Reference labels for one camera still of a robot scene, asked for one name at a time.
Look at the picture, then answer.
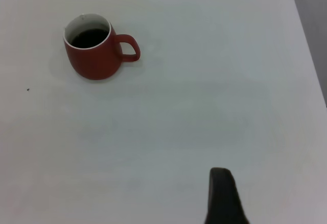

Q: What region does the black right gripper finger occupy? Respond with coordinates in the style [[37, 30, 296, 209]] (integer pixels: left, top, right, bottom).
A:
[[203, 167, 250, 224]]

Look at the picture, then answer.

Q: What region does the red ceramic mug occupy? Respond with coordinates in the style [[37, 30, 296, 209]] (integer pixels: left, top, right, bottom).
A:
[[62, 13, 141, 81]]

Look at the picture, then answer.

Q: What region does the dark coffee liquid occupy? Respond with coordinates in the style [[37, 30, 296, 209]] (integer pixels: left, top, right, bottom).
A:
[[71, 28, 109, 49]]

